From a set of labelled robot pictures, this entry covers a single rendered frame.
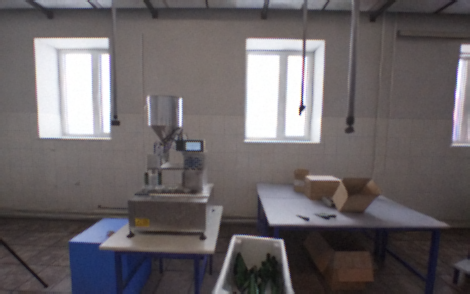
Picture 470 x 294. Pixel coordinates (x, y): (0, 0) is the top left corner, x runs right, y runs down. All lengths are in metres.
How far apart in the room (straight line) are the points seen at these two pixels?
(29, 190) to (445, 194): 7.05
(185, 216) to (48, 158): 3.24
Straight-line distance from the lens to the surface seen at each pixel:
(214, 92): 3.03
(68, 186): 4.18
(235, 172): 2.99
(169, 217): 1.51
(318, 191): 2.41
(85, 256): 2.16
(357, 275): 2.36
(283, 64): 3.63
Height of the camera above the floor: 1.53
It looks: 4 degrees down
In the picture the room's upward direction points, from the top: 1 degrees clockwise
